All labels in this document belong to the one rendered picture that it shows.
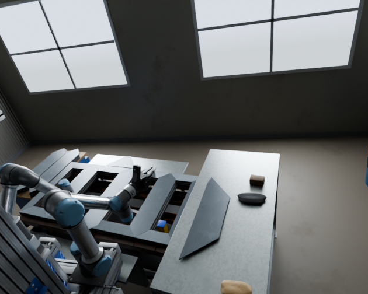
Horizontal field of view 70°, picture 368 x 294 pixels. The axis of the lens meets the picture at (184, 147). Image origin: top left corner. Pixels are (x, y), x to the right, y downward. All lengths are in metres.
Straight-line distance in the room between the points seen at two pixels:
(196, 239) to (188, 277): 0.23
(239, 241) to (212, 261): 0.20
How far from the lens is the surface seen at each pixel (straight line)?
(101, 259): 1.55
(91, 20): 4.28
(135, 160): 3.02
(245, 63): 3.87
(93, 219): 2.36
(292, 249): 2.98
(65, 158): 3.35
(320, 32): 3.88
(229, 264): 1.62
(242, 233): 1.73
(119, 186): 2.55
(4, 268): 1.52
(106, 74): 4.44
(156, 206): 2.23
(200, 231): 1.73
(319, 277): 2.87
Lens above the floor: 2.44
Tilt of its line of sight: 34 degrees down
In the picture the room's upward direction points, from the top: 11 degrees counter-clockwise
